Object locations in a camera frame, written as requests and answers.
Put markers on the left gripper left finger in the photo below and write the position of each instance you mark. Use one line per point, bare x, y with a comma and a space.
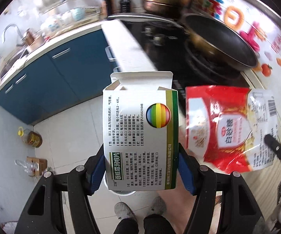
57, 196

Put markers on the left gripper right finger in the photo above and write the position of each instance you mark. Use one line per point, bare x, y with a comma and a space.
225, 197

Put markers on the red white sugar bag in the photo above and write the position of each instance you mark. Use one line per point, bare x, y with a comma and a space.
226, 126

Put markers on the white medicine box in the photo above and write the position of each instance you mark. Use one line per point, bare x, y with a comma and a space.
140, 131

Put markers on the round grey trash bin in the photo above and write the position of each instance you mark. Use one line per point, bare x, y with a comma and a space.
122, 193

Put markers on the blue kitchen cabinet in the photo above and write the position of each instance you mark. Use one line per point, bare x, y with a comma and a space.
71, 73

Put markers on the small cardboard box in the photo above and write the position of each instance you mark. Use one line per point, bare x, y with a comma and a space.
38, 166

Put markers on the crumpled plastic bag on floor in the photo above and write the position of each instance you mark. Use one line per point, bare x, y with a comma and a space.
28, 167

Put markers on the yellow oil bottle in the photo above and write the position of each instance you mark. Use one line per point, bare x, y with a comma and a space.
30, 137

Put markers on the grey left shoe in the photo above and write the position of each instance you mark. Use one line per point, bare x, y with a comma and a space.
123, 211

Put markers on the grey shoe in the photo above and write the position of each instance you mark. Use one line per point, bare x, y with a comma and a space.
157, 207
123, 211

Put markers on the grey right shoe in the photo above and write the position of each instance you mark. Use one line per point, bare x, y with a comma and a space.
157, 207

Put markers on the black frying pan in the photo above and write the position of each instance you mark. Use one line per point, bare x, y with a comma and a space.
213, 38

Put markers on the black gas stove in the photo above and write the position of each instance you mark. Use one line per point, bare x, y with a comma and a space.
169, 49

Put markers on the steel sink faucet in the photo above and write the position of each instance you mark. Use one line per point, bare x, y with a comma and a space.
15, 32

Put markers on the dark soy sauce bottle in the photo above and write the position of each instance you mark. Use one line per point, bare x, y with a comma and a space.
125, 6

